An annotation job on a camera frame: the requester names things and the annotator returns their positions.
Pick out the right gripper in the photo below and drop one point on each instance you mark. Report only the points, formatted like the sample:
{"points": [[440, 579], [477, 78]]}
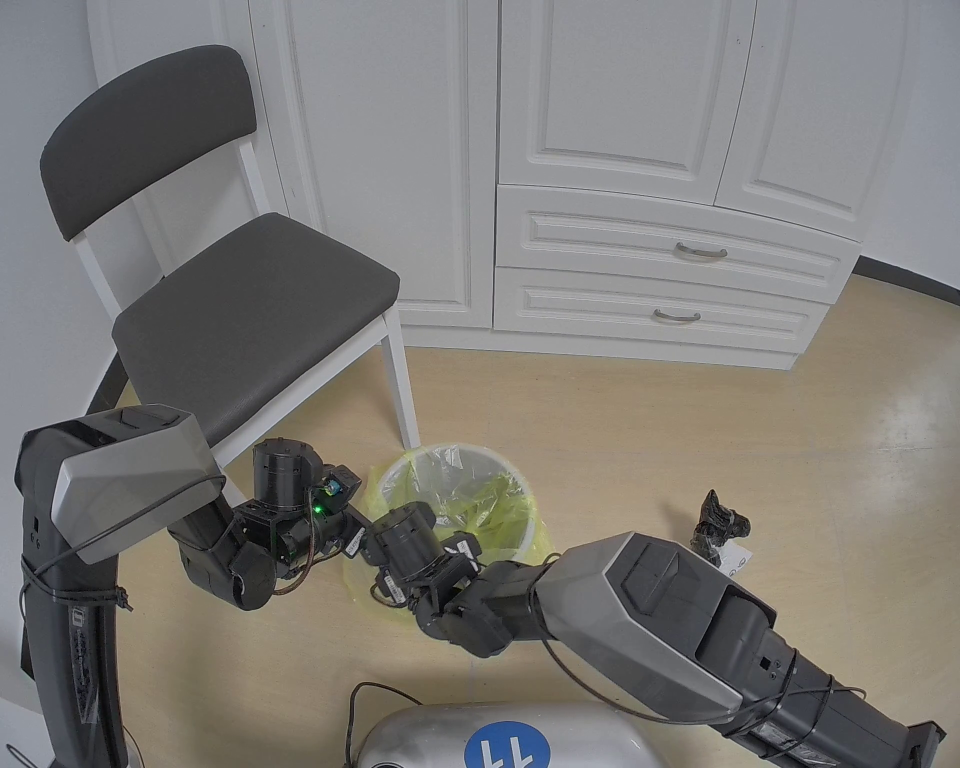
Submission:
{"points": [[427, 583]]}

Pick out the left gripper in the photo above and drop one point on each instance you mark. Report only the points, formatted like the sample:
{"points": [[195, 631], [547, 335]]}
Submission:
{"points": [[337, 534]]}

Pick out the yellow plastic bag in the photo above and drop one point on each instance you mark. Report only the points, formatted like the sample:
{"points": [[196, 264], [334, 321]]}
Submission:
{"points": [[495, 502]]}

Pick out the black plastic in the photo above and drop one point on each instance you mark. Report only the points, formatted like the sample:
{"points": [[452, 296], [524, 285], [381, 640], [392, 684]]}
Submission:
{"points": [[716, 521]]}

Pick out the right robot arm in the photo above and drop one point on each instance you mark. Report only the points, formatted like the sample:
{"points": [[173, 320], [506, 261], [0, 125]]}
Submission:
{"points": [[660, 615]]}

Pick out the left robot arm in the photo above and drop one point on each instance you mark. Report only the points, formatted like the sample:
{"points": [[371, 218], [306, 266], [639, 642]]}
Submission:
{"points": [[67, 600]]}

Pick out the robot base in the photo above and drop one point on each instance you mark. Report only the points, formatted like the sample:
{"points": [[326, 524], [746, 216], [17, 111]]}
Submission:
{"points": [[510, 739]]}

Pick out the white trash bin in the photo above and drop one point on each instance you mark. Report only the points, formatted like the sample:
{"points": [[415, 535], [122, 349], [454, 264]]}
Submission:
{"points": [[465, 469]]}

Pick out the white chair with grey cushions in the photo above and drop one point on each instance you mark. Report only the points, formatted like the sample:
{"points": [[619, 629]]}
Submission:
{"points": [[247, 315]]}

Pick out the white wardrobe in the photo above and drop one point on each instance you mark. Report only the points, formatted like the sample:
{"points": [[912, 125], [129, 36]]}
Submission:
{"points": [[600, 112]]}

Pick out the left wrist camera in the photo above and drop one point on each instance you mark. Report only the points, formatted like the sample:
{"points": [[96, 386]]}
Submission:
{"points": [[341, 487]]}

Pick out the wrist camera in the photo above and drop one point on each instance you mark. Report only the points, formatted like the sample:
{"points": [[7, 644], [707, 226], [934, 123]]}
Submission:
{"points": [[341, 487], [461, 546]]}

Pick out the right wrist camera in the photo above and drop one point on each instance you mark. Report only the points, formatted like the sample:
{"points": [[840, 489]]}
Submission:
{"points": [[461, 546]]}

